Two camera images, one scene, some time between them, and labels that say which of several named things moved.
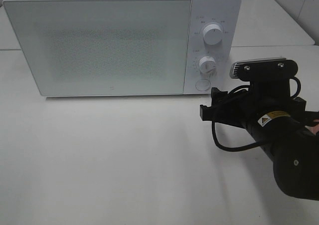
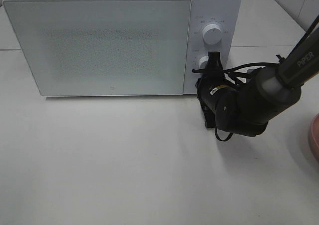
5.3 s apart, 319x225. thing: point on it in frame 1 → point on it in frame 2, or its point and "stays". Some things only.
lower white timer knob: x=207 y=65 stays
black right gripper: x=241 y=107 → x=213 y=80
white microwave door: x=103 y=47 stays
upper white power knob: x=213 y=34 stays
